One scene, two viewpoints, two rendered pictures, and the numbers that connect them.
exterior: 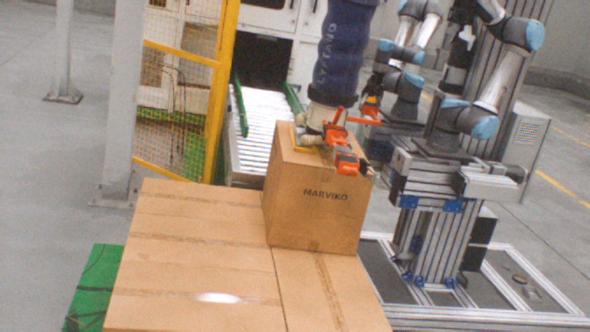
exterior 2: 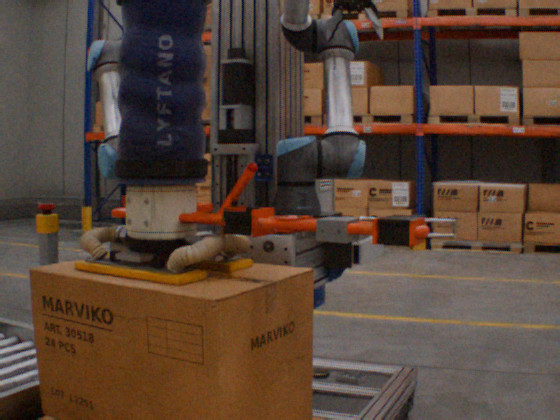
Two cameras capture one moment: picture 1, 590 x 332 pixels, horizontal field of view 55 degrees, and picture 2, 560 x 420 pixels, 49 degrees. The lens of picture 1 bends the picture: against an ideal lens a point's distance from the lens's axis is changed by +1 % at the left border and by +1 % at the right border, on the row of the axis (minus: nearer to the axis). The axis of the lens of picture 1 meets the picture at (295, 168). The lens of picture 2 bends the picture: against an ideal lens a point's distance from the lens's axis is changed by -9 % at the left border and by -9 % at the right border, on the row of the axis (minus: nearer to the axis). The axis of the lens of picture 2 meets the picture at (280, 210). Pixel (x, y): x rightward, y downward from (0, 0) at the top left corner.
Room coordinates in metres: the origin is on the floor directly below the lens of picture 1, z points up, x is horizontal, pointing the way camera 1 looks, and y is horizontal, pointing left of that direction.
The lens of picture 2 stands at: (1.26, 0.97, 1.22)
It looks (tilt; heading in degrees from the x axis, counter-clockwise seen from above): 5 degrees down; 309
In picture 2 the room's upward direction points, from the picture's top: straight up
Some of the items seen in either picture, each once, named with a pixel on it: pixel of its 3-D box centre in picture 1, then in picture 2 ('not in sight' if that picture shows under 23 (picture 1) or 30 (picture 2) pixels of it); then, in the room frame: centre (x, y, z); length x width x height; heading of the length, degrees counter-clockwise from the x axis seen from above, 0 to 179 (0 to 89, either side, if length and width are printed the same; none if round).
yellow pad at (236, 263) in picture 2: not in sight; (186, 253); (2.50, -0.19, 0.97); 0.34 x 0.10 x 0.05; 9
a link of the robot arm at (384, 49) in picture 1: (384, 51); not in sight; (2.80, -0.31, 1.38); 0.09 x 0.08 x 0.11; 160
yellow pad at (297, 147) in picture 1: (302, 135); (136, 263); (2.47, 0.00, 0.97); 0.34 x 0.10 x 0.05; 9
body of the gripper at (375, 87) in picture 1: (376, 83); not in sight; (2.79, -0.31, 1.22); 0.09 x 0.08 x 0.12; 9
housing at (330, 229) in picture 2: (341, 154); (337, 229); (2.02, -0.16, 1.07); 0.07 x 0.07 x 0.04; 9
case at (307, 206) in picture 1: (312, 183); (169, 348); (2.48, -0.09, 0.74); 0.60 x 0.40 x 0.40; 9
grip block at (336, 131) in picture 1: (334, 134); (248, 221); (2.24, -0.13, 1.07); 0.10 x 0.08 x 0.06; 99
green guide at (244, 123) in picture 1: (235, 99); not in sight; (4.27, 0.58, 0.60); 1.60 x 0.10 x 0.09; 13
